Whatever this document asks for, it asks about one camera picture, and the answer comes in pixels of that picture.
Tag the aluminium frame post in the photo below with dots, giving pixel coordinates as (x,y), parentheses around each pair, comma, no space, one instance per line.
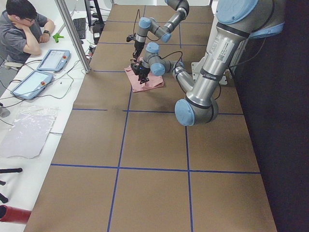
(62,7)

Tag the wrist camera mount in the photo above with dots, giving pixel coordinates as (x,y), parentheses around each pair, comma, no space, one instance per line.
(130,37)
(136,68)

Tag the clear plastic bag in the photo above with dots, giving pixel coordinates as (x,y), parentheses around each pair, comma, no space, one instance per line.
(29,132)

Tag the red cylinder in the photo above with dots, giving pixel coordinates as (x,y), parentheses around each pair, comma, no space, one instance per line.
(14,215)

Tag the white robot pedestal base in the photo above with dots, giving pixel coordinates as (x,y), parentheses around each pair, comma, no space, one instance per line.
(215,56)

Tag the far blue teach pendant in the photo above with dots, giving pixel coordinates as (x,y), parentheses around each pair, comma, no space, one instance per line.
(54,60)

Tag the green handheld tool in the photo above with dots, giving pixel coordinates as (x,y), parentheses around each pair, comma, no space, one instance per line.
(57,36)

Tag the seated person grey shirt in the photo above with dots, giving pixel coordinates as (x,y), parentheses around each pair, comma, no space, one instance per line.
(22,30)

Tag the near blue teach pendant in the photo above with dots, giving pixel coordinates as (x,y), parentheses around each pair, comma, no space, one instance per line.
(32,85)

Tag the black keyboard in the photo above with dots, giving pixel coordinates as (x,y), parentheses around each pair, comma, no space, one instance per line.
(80,26)

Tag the pink Snoopy t-shirt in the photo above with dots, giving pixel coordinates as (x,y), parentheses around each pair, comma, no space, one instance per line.
(154,81)

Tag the black device on desk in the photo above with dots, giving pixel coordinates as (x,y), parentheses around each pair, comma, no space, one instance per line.
(96,30)

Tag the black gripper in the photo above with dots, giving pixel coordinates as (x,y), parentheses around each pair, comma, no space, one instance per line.
(143,71)
(137,45)

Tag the blue teach pendant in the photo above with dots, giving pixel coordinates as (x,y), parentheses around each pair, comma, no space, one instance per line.
(54,60)
(32,85)

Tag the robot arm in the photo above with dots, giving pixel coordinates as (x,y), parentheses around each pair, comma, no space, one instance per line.
(238,20)
(162,31)

